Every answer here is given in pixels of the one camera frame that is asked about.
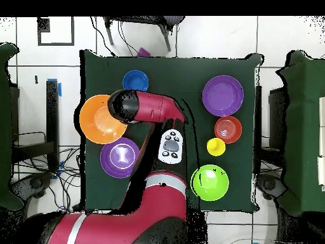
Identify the blue plastic bowl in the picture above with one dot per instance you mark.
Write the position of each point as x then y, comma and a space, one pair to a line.
135, 80

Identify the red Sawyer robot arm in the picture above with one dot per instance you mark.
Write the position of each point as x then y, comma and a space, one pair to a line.
157, 106

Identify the yellow plastic cup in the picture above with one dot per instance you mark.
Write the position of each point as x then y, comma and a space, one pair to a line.
215, 147

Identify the purple plastic bowl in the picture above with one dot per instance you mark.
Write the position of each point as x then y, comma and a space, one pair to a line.
109, 162
223, 95

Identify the small red plastic bowl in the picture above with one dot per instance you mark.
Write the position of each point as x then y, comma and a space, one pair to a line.
228, 129

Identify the large green plastic bowl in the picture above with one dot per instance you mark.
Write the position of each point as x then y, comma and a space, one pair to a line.
210, 183

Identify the large orange plastic bowl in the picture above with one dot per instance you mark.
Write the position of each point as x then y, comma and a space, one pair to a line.
91, 122

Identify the dark green tablecloth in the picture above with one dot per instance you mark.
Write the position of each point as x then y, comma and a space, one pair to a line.
198, 71

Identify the small purple object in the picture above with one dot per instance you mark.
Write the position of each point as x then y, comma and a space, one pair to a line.
143, 52

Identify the black stand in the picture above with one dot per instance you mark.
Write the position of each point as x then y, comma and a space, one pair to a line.
52, 114
278, 114

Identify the grey chair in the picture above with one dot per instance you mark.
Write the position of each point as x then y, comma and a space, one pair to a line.
175, 20

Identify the dark grey stand base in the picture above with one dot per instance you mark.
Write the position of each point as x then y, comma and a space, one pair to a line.
269, 184
33, 183

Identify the green-clothed side table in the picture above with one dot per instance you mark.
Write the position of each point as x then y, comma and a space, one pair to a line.
304, 127
5, 127

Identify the white box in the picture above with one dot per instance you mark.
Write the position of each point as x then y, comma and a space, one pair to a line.
322, 114

